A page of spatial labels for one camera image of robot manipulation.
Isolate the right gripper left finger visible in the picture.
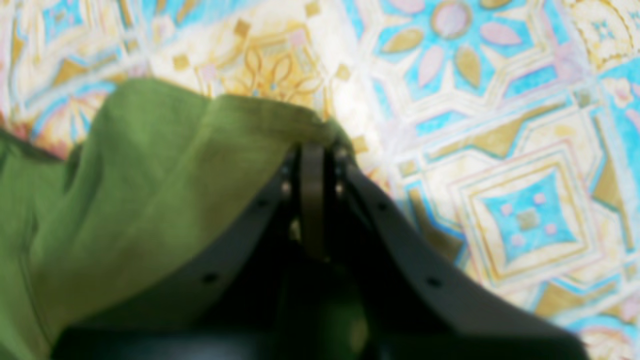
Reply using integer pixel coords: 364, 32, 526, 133
51, 144, 326, 360

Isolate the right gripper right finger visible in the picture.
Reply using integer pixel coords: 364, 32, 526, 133
325, 148, 588, 360

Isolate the green t-shirt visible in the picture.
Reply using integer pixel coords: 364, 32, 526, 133
0, 79, 354, 360

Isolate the patterned tablecloth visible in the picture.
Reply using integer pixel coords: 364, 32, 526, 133
1, 0, 640, 360

